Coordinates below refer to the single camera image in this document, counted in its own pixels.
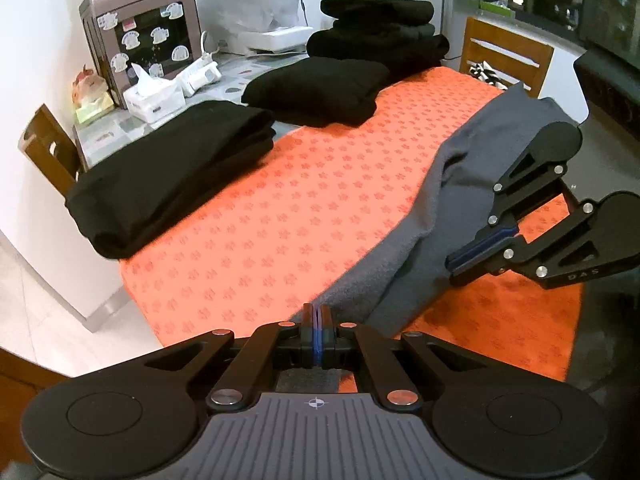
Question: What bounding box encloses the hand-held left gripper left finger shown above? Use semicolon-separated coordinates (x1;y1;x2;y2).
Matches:
145;303;317;413

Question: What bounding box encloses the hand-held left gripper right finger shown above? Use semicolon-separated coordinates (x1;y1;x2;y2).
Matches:
316;304;495;413

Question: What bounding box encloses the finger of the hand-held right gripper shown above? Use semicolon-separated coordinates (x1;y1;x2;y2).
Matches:
446;132;567;269
449;199;617;291

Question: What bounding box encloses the orange patterned mat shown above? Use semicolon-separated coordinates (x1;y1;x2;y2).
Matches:
119;66;583;383

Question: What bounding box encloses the dark cabinet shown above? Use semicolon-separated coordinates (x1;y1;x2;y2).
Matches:
574;51;640;128

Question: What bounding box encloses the black white striped garment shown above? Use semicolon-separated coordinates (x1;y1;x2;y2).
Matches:
466;61;505;92

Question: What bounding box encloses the wooden chair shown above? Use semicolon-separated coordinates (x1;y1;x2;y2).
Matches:
17;103;90;201
0;347;73;396
457;16;556;100

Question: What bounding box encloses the black folded garment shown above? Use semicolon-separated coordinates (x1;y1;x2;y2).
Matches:
241;56;392;128
306;30;451;72
65;100;277;260

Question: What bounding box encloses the dark grey folded garment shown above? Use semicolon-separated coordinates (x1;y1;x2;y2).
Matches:
332;21;437;40

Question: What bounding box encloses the checked patterned tablecloth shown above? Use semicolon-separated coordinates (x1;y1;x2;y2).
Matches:
72;50;321;171

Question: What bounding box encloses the white tissue box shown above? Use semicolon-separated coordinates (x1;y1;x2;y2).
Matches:
122;62;187;123

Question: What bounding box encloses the white power strip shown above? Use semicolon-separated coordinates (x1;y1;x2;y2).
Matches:
176;60;223;97

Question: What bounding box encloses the white flat box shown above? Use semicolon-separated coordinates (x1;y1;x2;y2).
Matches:
239;26;314;55

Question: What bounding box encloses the green tissue packet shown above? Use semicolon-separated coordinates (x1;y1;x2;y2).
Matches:
75;96;117;127

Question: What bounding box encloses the plastic-wrapped white appliance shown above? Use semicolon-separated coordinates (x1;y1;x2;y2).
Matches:
197;0;308;56

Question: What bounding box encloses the sterilizer cabinet with stickers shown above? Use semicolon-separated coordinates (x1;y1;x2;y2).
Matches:
79;0;203;111

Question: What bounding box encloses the white cable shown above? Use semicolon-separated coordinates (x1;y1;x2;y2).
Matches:
199;30;221;68

